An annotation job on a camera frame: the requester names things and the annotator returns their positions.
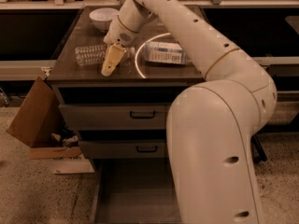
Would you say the bottom open drawer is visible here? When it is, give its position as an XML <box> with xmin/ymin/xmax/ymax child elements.
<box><xmin>90</xmin><ymin>158</ymin><xmax>181</xmax><ymax>224</ymax></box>

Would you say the grey drawer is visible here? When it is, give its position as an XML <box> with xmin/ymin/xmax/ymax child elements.
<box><xmin>59</xmin><ymin>105</ymin><xmax>166</xmax><ymax>131</ymax></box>
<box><xmin>78</xmin><ymin>140</ymin><xmax>165</xmax><ymax>159</ymax></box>

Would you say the black wheeled stand leg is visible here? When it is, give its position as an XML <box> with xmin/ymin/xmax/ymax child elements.
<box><xmin>251</xmin><ymin>135</ymin><xmax>267</xmax><ymax>163</ymax></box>

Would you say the white ceramic bowl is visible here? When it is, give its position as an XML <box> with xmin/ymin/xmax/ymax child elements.
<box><xmin>89</xmin><ymin>7</ymin><xmax>119</xmax><ymax>33</ymax></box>

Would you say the middle grey drawer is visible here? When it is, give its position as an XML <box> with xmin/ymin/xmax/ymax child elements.
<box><xmin>78</xmin><ymin>140</ymin><xmax>165</xmax><ymax>159</ymax></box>

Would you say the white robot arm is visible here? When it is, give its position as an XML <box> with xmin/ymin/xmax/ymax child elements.
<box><xmin>102</xmin><ymin>0</ymin><xmax>277</xmax><ymax>224</ymax></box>

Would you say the top grey drawer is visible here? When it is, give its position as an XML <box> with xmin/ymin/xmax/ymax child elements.
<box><xmin>59</xmin><ymin>105</ymin><xmax>166</xmax><ymax>131</ymax></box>

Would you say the white labelled plastic bottle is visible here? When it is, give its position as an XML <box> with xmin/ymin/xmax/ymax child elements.
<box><xmin>143</xmin><ymin>41</ymin><xmax>190</xmax><ymax>65</ymax></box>

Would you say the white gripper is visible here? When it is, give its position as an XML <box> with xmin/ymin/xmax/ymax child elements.
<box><xmin>101</xmin><ymin>15</ymin><xmax>139</xmax><ymax>77</ymax></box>

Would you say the dark wooden drawer cabinet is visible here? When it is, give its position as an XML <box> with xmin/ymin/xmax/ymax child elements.
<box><xmin>48</xmin><ymin>7</ymin><xmax>203</xmax><ymax>158</ymax></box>

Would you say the brown cardboard box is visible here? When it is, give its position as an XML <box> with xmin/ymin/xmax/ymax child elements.
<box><xmin>7</xmin><ymin>77</ymin><xmax>94</xmax><ymax>175</ymax></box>

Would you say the clear ribbed water bottle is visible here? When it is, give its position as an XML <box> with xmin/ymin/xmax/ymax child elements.
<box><xmin>75</xmin><ymin>44</ymin><xmax>135</xmax><ymax>66</ymax></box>

